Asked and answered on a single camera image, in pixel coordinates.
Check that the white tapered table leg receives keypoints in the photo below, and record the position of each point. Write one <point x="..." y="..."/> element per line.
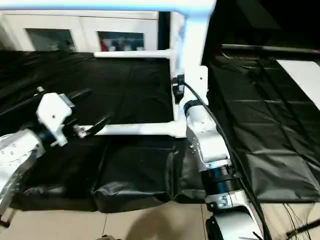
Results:
<point x="137" y="128"/>
<point x="130" y="53"/>
<point x="75" y="5"/>

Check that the white plastic table top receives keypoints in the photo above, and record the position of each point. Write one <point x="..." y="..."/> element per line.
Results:
<point x="195" y="37"/>

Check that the black work mat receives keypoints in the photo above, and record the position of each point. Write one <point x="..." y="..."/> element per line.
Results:
<point x="125" y="87"/>

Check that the red bottle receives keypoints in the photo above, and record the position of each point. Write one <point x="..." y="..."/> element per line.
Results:
<point x="103" y="43"/>

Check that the white sideboard cabinet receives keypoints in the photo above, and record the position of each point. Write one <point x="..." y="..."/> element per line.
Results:
<point x="82" y="25"/>

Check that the dark metal bar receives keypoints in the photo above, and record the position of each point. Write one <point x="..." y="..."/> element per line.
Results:
<point x="275" y="48"/>

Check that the white flat board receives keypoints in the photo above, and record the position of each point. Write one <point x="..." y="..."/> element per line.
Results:
<point x="302" y="80"/>

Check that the black stand pole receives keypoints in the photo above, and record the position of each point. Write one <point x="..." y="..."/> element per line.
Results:
<point x="303" y="227"/>

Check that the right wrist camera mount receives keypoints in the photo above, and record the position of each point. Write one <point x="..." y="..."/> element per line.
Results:
<point x="197" y="80"/>

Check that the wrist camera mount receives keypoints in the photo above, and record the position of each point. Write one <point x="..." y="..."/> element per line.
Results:
<point x="52" y="110"/>
<point x="197" y="80"/>

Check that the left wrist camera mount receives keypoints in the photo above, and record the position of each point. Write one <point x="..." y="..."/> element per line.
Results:
<point x="52" y="110"/>

